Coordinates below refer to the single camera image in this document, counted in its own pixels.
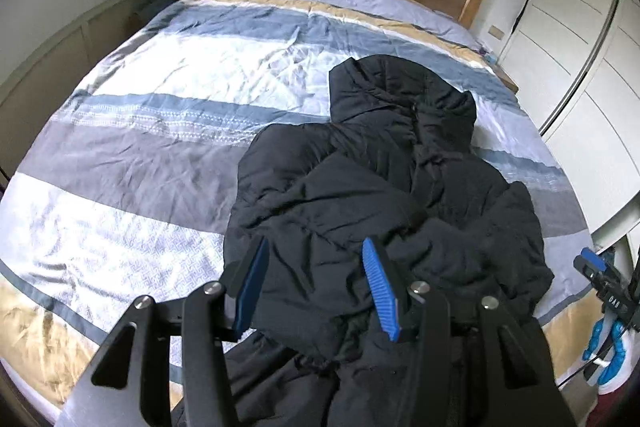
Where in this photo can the beige low wall cabinet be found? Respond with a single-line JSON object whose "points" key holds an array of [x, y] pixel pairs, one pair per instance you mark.
{"points": [[38, 87]]}

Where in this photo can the black puffer down coat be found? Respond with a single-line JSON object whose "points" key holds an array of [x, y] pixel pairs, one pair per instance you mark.
{"points": [[395, 162]]}

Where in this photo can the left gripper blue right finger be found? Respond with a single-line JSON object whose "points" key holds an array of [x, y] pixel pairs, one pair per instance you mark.
{"points": [[388, 288]]}

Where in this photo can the striped duvet cover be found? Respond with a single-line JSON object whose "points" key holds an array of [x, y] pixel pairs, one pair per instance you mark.
{"points": [[129, 185]]}

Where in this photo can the items on nightstand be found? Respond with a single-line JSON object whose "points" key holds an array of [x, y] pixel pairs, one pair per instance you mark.
{"points": [[489, 55]]}

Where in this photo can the wooden nightstand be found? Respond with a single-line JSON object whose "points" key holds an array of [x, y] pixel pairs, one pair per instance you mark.
{"points": [[505, 79]]}

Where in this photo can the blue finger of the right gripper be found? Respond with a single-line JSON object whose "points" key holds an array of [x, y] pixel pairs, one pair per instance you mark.
{"points": [[596, 269]]}

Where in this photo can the white sliding wardrobe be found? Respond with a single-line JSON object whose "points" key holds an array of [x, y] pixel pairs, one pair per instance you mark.
{"points": [[576, 64]]}

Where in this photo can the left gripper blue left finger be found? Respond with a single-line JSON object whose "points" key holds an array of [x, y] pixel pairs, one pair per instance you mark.
{"points": [[242, 281]]}

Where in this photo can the wall switch plate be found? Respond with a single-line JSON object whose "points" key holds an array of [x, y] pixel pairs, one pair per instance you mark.
{"points": [[496, 32]]}

